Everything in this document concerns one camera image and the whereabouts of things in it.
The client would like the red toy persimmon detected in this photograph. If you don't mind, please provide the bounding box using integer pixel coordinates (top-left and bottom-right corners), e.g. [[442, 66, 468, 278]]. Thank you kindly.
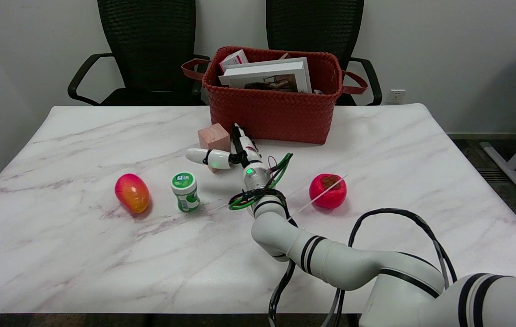
[[309, 173, 347, 209]]

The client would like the black braided looping cable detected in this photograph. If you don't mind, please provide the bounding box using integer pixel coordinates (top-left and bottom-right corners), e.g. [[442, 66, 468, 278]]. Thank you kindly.
[[347, 208, 458, 291]]

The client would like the wooden rectangular block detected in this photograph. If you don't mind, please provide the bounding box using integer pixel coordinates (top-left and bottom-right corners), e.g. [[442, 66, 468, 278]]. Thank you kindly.
[[198, 123, 232, 173]]

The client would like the green white gum bottle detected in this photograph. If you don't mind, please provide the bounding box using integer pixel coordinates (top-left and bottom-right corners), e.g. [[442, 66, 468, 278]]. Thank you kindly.
[[171, 172, 201, 213]]

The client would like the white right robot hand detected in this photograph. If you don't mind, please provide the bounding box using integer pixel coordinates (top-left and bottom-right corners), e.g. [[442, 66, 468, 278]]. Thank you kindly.
[[185, 123, 264, 174]]

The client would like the black braided hanging cable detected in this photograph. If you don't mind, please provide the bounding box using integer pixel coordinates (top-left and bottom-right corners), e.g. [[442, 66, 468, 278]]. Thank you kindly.
[[268, 260, 298, 327]]

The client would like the pink white small box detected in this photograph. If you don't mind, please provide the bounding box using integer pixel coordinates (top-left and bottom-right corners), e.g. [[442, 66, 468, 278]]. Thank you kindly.
[[218, 50, 249, 73]]

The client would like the black mesh office chair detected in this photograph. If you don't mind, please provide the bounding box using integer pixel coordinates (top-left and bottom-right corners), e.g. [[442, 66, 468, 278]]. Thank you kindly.
[[266, 0, 382, 106], [68, 0, 211, 106]]

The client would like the white zip tie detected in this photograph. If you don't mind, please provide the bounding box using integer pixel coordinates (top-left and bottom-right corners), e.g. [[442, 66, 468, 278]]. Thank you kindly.
[[287, 174, 348, 222]]

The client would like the red woven basket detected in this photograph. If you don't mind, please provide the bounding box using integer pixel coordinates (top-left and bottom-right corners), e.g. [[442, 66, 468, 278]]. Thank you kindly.
[[182, 46, 368, 145]]

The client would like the green and black cable bundle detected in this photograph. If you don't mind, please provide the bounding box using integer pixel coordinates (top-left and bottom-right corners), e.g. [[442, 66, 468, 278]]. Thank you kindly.
[[228, 153, 294, 211]]

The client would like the red yellow toy mango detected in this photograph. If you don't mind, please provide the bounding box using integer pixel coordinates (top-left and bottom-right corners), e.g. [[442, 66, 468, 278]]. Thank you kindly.
[[114, 173, 150, 213]]

